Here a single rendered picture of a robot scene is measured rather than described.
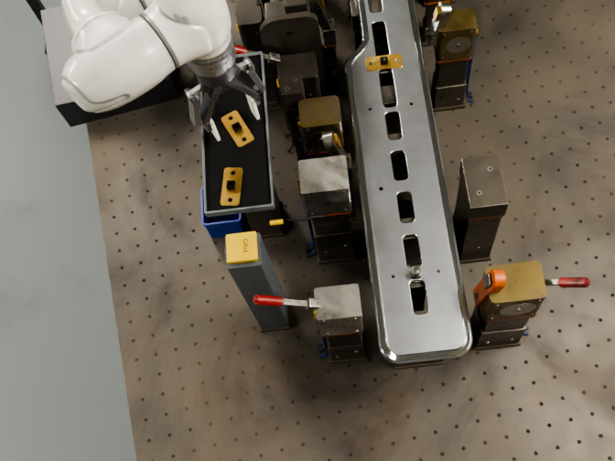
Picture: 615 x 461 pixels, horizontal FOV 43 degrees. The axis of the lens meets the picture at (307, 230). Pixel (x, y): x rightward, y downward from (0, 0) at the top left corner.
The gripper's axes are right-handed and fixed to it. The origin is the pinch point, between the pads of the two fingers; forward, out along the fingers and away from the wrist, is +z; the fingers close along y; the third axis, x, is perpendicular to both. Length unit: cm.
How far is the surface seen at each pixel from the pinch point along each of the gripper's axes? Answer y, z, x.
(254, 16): 18.5, 12.3, 29.5
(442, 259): 24, 20, -41
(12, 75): -52, 120, 146
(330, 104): 21.2, 12.2, -0.9
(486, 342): 27, 44, -57
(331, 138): 16.4, 9.4, -9.8
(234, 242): -12.3, 4.2, -22.1
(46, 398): -90, 120, 15
